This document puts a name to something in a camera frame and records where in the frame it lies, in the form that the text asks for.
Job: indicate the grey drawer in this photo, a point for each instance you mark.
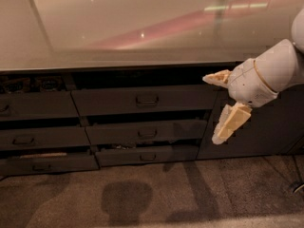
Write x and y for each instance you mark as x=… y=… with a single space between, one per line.
x=111 y=101
x=143 y=155
x=146 y=131
x=30 y=166
x=35 y=138
x=36 y=106

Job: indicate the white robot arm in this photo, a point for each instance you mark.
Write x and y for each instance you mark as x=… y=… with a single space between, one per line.
x=282 y=66

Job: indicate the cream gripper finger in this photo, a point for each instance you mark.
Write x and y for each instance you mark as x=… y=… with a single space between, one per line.
x=217 y=79
x=230 y=120

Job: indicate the white rounded gripper body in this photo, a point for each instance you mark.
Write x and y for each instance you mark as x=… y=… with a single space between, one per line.
x=250 y=85

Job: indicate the grey cabinet door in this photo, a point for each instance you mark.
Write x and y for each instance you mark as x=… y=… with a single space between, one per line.
x=272 y=129

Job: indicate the dark items in left drawer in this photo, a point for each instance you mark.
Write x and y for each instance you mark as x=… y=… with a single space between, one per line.
x=31 y=84

